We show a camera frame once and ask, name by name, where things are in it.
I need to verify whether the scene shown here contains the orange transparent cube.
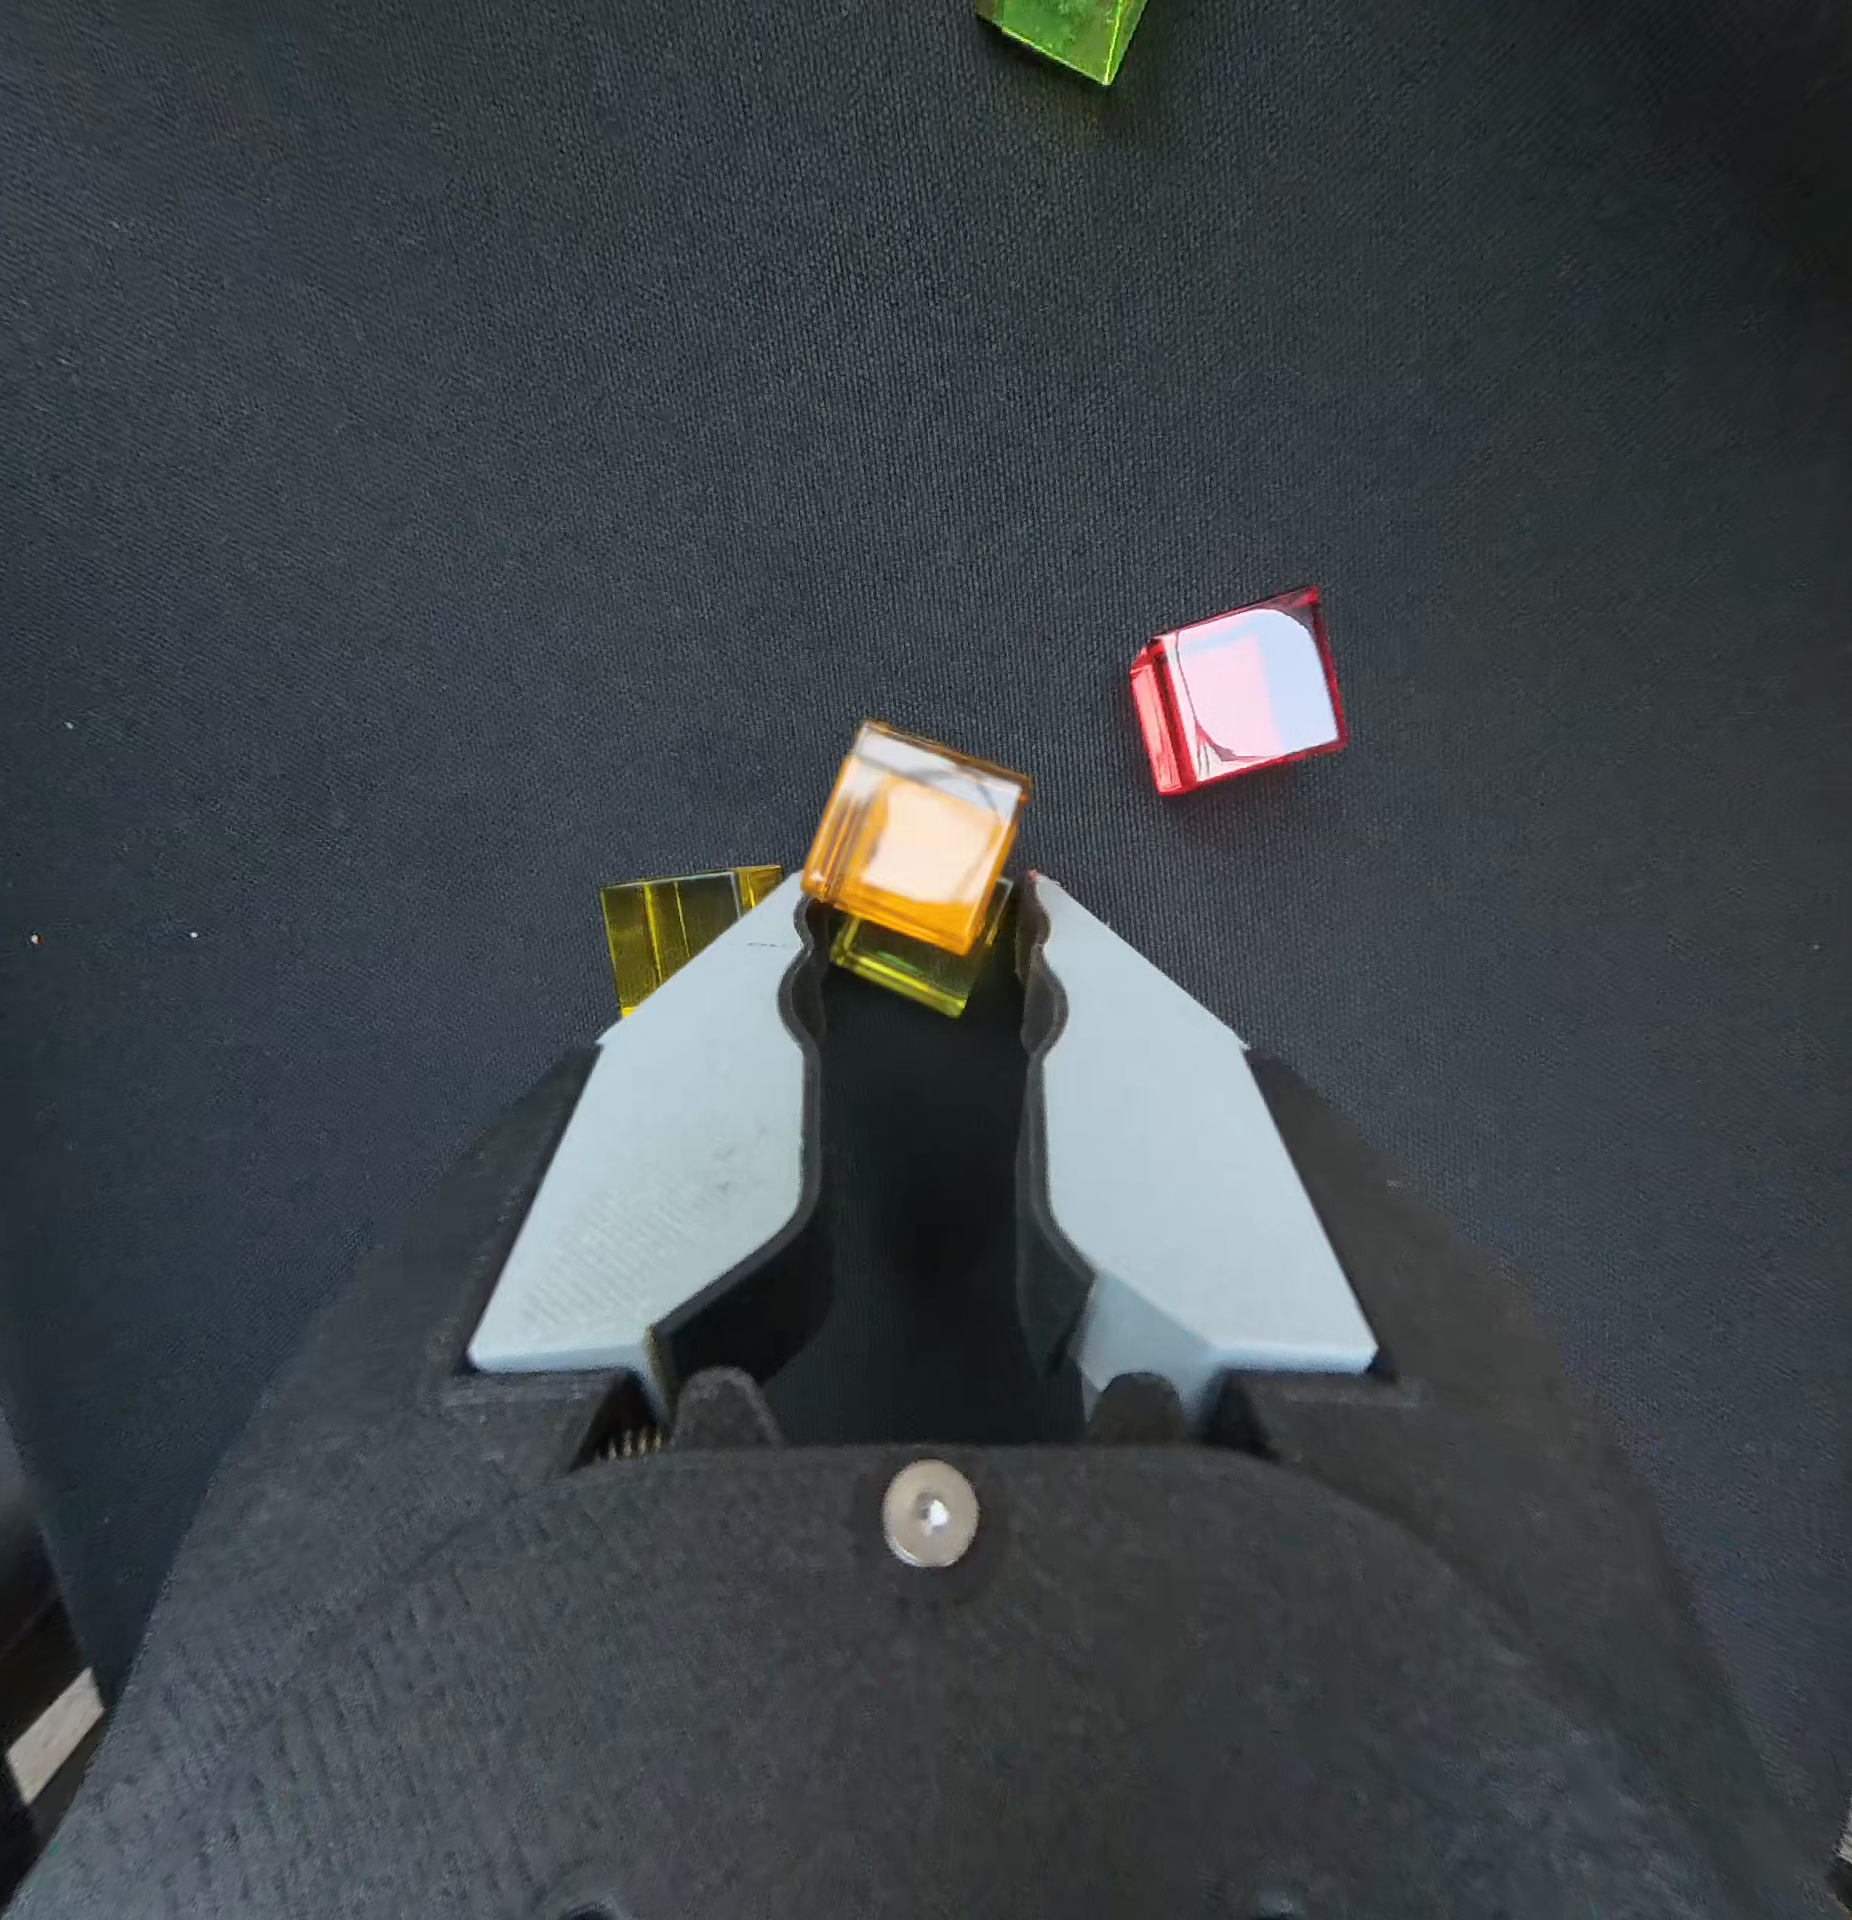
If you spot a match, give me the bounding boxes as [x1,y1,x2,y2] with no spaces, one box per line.
[801,721,1034,957]

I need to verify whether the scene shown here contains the yellow transparent cube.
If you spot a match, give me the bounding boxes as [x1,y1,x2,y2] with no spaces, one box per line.
[599,865,782,1023]

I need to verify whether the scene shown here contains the red transparent cube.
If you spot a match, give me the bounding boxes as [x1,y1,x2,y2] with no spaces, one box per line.
[1133,587,1348,795]

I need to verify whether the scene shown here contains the green transparent cube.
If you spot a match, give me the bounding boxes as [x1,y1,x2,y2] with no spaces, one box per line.
[828,882,1016,1023]
[974,0,1148,89]

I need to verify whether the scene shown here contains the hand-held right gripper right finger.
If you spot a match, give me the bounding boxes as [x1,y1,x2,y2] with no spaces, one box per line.
[1016,872,1384,1431]

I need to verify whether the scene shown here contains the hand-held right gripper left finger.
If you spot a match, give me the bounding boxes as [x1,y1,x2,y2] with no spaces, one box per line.
[462,875,828,1413]

